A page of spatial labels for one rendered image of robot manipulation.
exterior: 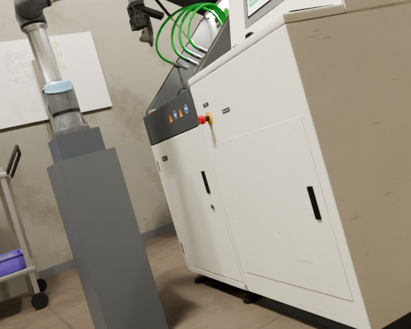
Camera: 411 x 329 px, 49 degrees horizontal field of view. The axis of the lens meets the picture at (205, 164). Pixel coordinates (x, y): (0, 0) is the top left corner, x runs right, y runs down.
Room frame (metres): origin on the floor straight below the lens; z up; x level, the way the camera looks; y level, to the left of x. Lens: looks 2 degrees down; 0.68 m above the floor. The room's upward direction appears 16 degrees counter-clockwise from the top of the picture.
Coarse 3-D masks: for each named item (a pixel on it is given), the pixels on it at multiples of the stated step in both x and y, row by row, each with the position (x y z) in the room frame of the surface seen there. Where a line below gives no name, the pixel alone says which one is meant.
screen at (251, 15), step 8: (248, 0) 1.80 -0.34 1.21; (256, 0) 1.74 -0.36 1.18; (264, 0) 1.68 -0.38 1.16; (272, 0) 1.64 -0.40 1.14; (280, 0) 1.59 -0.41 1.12; (248, 8) 1.80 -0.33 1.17; (256, 8) 1.74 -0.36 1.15; (264, 8) 1.69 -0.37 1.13; (272, 8) 1.64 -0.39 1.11; (248, 16) 1.80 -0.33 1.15; (256, 16) 1.74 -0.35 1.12; (248, 24) 1.80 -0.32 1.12
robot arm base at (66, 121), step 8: (56, 112) 1.84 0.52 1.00; (64, 112) 1.83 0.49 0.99; (72, 112) 1.84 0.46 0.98; (80, 112) 1.88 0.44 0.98; (56, 120) 1.84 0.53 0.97; (64, 120) 1.82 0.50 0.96; (72, 120) 1.83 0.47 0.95; (80, 120) 1.85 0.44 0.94; (56, 128) 1.83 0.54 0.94; (64, 128) 1.83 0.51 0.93; (72, 128) 1.82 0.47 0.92; (80, 128) 1.83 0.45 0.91; (88, 128) 1.87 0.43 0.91
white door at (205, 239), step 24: (168, 144) 2.23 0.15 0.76; (192, 144) 1.97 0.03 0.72; (168, 168) 2.33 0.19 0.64; (192, 168) 2.04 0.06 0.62; (168, 192) 2.42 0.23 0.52; (192, 192) 2.11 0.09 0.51; (216, 192) 1.88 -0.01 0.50; (192, 216) 2.19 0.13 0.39; (216, 216) 1.94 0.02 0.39; (192, 240) 2.28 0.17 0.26; (216, 240) 2.01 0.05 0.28; (192, 264) 2.38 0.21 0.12; (216, 264) 2.09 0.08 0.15
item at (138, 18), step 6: (132, 6) 2.15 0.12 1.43; (138, 6) 2.16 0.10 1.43; (132, 12) 2.16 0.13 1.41; (138, 12) 2.16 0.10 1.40; (132, 18) 2.14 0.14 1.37; (138, 18) 2.14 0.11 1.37; (144, 18) 2.15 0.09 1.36; (132, 24) 2.16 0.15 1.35; (138, 24) 2.13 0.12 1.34; (144, 24) 2.15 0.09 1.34; (132, 30) 2.19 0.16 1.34; (138, 30) 2.19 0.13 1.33
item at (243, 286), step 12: (204, 144) 1.86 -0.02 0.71; (216, 180) 1.85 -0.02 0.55; (168, 204) 2.48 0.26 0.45; (228, 228) 1.86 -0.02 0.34; (180, 240) 2.47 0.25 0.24; (240, 264) 1.85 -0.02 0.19; (204, 276) 2.47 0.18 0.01; (216, 276) 2.12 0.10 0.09; (240, 288) 1.91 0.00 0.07; (252, 300) 1.90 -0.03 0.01
